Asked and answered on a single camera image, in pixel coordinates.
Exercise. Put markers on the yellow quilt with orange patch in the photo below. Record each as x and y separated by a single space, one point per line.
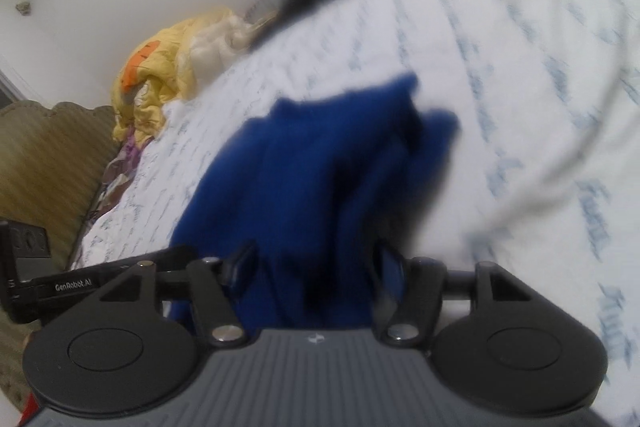
165 67

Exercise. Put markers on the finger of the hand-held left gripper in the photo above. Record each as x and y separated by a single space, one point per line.
167 254

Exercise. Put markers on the small wall fixture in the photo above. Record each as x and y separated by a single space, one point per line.
23 8

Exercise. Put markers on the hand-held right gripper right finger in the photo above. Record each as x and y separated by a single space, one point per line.
392 267

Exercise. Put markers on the white printed bed blanket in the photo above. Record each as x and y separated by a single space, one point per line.
500 107

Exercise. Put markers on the beige padded headboard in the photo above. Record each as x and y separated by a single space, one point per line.
50 172

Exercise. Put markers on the purple floral bedsheet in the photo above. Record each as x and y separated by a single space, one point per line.
120 172

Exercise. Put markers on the blue fleece garment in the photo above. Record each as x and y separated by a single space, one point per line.
325 207

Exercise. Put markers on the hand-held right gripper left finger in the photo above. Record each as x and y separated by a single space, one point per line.
242 264

